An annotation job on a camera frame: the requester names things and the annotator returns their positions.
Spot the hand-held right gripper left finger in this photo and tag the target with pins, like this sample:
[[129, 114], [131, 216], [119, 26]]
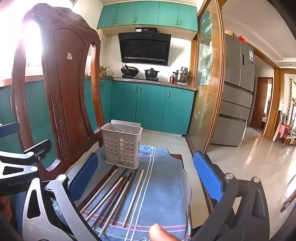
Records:
[[83, 175]]

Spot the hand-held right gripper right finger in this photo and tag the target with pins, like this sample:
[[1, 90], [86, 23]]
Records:
[[207, 177]]

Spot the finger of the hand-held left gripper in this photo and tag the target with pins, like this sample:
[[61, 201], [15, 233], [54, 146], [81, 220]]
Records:
[[38, 146], [9, 131]]

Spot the beige plastic utensil holder basket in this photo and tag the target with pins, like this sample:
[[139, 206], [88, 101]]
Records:
[[120, 148]]

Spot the row of two-tone chopsticks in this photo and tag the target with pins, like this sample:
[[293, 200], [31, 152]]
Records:
[[138, 185]]

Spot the person's right hand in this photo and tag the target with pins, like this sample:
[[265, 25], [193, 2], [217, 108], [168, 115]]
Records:
[[161, 233]]

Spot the blue striped towel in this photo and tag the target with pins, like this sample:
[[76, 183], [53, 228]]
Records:
[[161, 190]]

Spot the carved wooden chair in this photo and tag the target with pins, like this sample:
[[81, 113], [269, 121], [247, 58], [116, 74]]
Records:
[[69, 92]]

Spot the wooden furniture leg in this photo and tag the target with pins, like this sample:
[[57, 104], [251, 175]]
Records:
[[289, 201]]

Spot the pink cloth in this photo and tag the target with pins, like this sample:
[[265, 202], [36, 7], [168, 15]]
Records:
[[281, 132]]

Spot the silver refrigerator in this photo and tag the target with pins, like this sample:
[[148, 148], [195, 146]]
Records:
[[235, 92]]

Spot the wooden door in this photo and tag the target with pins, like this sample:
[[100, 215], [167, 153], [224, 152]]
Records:
[[261, 104]]

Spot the wooden dining chair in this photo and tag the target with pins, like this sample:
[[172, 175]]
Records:
[[289, 138]]

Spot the white adhesive hook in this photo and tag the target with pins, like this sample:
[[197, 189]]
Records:
[[69, 56]]

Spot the wood framed glass sliding door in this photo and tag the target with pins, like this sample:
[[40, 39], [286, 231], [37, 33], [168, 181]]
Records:
[[208, 81]]

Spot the yellow oil bottle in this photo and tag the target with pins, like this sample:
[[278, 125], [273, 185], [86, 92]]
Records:
[[104, 72]]

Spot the clear plastic bottle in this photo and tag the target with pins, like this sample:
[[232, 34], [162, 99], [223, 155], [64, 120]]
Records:
[[109, 71]]

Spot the red thermos bottle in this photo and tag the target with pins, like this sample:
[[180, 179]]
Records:
[[172, 80]]

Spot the stainless steel pot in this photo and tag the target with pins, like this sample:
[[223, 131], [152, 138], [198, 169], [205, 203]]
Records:
[[181, 75]]

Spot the gas stove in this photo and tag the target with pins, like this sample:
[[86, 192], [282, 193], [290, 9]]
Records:
[[141, 78]]

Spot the black wok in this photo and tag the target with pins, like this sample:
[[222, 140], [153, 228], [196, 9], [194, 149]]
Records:
[[130, 70]]

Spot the black lidded pot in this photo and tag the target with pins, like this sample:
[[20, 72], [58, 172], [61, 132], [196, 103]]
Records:
[[151, 73]]

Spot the green plant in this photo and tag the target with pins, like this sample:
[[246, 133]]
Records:
[[291, 92]]

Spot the black range hood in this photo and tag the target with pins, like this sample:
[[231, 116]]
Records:
[[144, 48]]

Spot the red bag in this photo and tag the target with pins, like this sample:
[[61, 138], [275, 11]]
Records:
[[241, 39]]

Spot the teal upper cabinet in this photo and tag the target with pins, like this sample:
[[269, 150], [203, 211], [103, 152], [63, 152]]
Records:
[[148, 14]]

